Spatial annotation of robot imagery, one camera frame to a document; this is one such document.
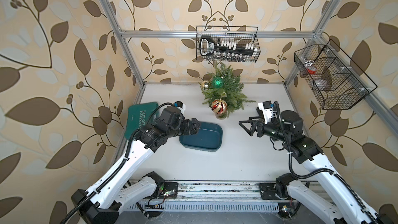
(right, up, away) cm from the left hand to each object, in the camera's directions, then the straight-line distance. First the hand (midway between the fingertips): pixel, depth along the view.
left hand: (191, 122), depth 71 cm
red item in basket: (+64, +25, +11) cm, 69 cm away
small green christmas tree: (+15, +10, +1) cm, 18 cm away
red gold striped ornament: (+13, +8, -2) cm, 15 cm away
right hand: (+24, +1, -2) cm, 24 cm away
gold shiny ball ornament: (+6, +18, +7) cm, 21 cm away
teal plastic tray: (+9, -13, +20) cm, 25 cm away
